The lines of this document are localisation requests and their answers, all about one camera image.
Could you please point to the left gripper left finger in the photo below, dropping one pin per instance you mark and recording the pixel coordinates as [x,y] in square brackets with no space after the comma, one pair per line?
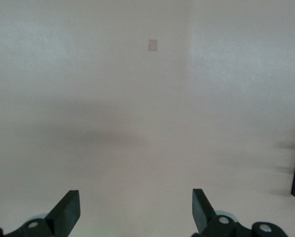
[66,217]

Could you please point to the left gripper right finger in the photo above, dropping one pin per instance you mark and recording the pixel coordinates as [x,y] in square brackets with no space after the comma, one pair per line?
[204,217]

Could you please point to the small brown tape marker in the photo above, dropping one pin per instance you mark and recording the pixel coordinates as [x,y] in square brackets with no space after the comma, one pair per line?
[152,45]

